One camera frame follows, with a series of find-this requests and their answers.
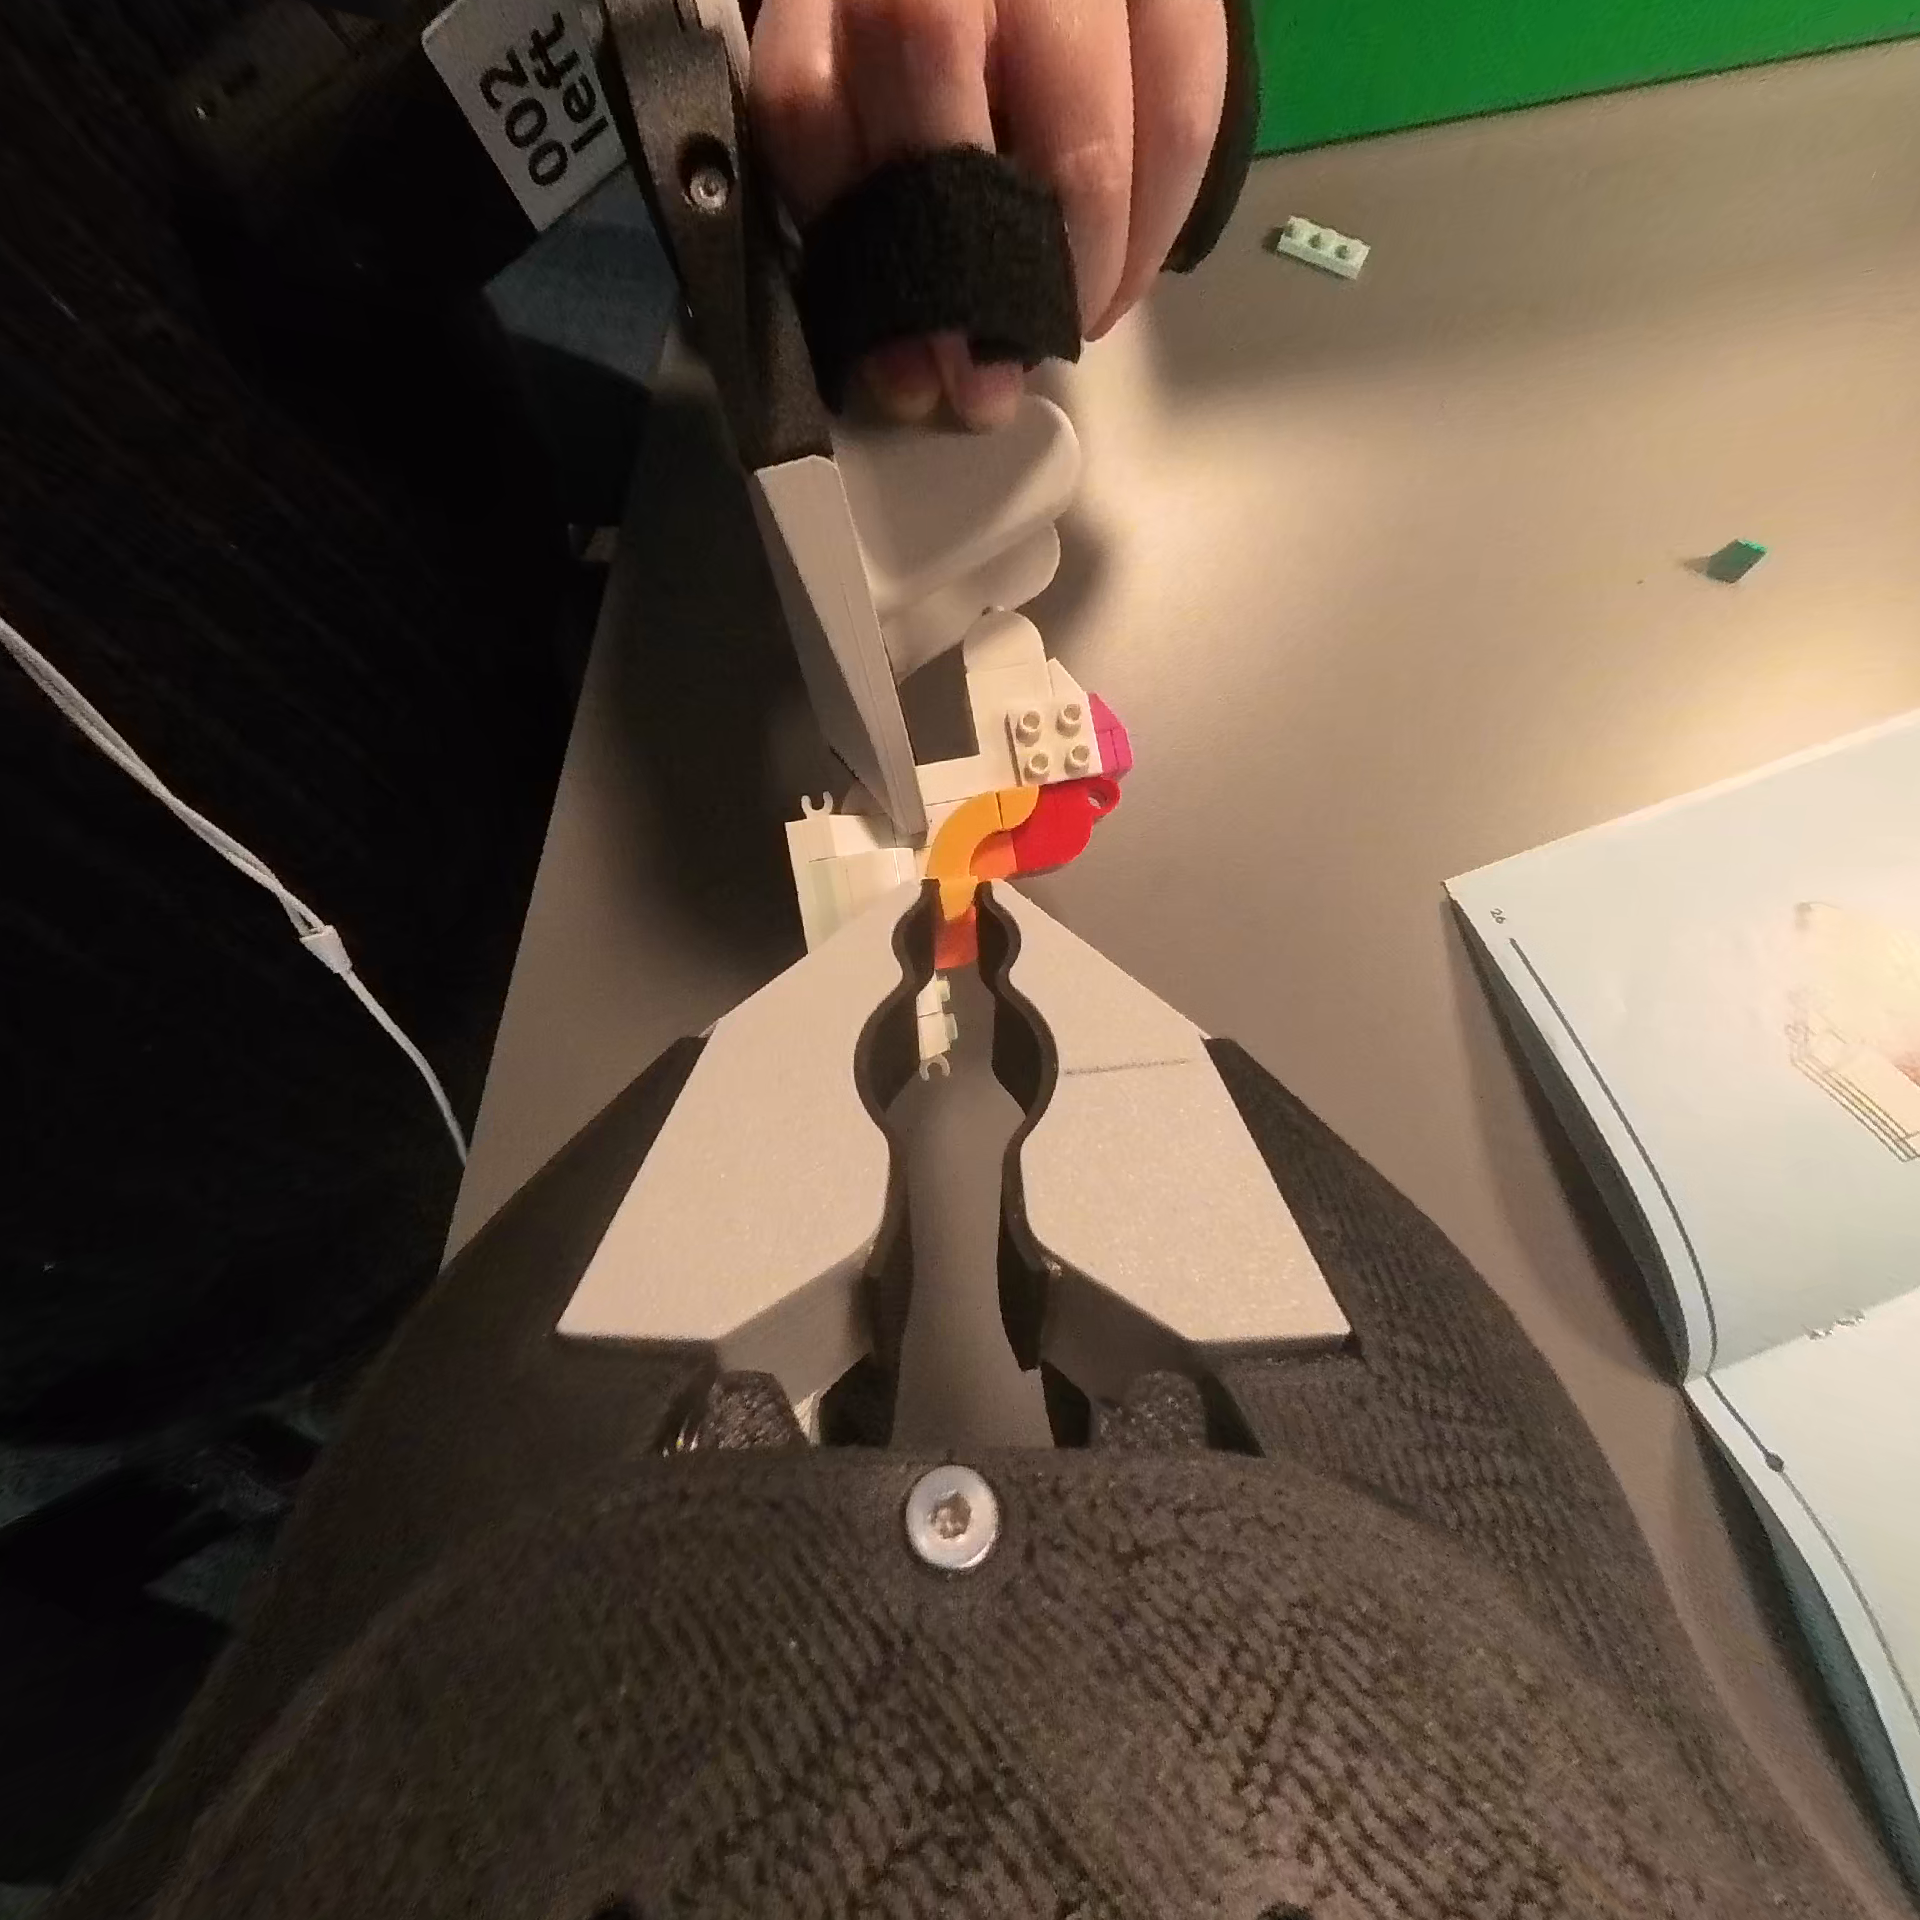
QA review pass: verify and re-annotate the person's left hand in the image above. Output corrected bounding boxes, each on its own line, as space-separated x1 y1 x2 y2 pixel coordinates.
749 0 1235 441

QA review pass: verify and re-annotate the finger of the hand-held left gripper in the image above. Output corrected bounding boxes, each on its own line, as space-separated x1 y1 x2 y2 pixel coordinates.
749 449 934 837

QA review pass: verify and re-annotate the green board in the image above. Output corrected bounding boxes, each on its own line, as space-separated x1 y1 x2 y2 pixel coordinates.
1246 0 1920 163

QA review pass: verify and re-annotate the lego instruction booklet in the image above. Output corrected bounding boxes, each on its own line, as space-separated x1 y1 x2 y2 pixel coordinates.
1443 705 1920 1819

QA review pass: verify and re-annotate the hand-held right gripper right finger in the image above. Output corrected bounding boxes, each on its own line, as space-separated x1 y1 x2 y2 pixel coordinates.
976 883 1357 1377

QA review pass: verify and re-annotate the white cable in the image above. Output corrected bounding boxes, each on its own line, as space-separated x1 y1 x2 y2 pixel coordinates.
0 613 472 1161

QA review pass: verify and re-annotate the person's black sweater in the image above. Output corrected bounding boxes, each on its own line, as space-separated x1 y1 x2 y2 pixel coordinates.
0 0 685 1443

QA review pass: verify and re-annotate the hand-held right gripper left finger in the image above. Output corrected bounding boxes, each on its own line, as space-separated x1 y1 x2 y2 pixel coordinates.
557 883 947 1420

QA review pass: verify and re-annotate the white lego model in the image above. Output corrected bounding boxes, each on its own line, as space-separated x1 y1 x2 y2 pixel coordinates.
787 608 1137 1085

